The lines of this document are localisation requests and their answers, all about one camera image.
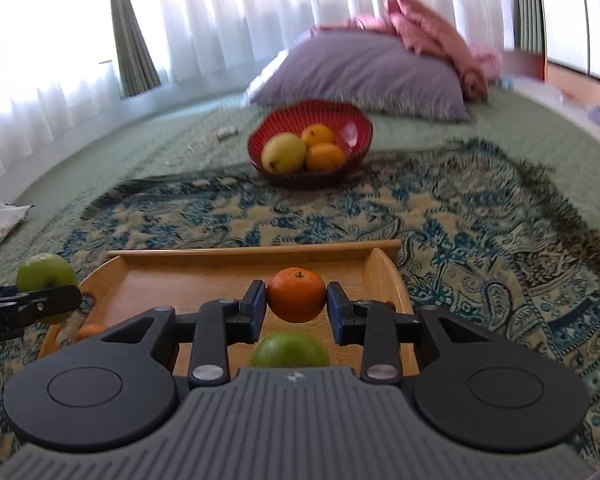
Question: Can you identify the small green apple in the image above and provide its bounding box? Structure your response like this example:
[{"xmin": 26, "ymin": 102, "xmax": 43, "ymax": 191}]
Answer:
[{"xmin": 14, "ymin": 252, "xmax": 79, "ymax": 325}]

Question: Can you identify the small orange tangerine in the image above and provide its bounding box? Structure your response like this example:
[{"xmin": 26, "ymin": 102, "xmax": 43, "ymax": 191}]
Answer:
[{"xmin": 266, "ymin": 266, "xmax": 326, "ymax": 323}]

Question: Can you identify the large green apple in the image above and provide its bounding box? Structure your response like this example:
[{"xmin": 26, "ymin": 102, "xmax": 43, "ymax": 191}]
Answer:
[{"xmin": 249, "ymin": 332, "xmax": 330, "ymax": 368}]

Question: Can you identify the large orange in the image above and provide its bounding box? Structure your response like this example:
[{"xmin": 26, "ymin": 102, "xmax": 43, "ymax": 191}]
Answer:
[{"xmin": 74, "ymin": 323, "xmax": 105, "ymax": 342}]

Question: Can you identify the wooden serving tray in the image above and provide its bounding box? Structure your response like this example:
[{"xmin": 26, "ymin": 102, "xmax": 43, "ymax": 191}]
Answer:
[{"xmin": 40, "ymin": 240, "xmax": 413, "ymax": 356}]

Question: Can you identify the patterned teal beige throw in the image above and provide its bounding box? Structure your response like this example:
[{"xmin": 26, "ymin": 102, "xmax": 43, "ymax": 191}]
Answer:
[{"xmin": 0, "ymin": 139, "xmax": 600, "ymax": 467}]

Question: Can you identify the yellow mango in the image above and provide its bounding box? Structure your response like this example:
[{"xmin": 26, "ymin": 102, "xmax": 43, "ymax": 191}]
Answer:
[{"xmin": 261, "ymin": 132, "xmax": 306, "ymax": 176}]

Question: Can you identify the green quilted bedspread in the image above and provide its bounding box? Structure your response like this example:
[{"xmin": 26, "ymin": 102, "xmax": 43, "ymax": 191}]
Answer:
[{"xmin": 0, "ymin": 80, "xmax": 600, "ymax": 285}]

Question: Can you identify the red fruit bowl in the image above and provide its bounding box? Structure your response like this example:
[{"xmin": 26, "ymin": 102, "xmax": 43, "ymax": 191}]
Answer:
[{"xmin": 247, "ymin": 101, "xmax": 373, "ymax": 186}]

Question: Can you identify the orange in bowl rear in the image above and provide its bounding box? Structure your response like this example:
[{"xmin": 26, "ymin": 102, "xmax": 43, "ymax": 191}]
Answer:
[{"xmin": 300, "ymin": 124, "xmax": 335, "ymax": 148}]

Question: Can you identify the purple pillow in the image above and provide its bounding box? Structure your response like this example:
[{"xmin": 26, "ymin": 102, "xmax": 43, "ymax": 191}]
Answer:
[{"xmin": 246, "ymin": 30, "xmax": 470, "ymax": 122}]

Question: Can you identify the green curtain left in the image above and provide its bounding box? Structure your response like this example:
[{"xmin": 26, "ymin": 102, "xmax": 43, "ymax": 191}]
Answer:
[{"xmin": 110, "ymin": 0, "xmax": 161, "ymax": 99}]

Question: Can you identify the green curtain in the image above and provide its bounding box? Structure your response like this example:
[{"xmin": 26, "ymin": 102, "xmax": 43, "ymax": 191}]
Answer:
[
  {"xmin": 514, "ymin": 0, "xmax": 546, "ymax": 54},
  {"xmin": 110, "ymin": 0, "xmax": 161, "ymax": 99}
]

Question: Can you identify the white sheer curtain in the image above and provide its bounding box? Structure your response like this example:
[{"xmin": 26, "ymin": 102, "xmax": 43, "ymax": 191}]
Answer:
[{"xmin": 0, "ymin": 0, "xmax": 514, "ymax": 177}]

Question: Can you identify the pink blanket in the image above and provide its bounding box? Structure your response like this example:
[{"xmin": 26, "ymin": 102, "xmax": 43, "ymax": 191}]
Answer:
[{"xmin": 310, "ymin": 0, "xmax": 488, "ymax": 102}]

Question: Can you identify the green curtain right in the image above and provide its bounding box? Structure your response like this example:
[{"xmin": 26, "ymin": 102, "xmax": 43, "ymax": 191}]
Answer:
[{"xmin": 514, "ymin": 0, "xmax": 546, "ymax": 54}]

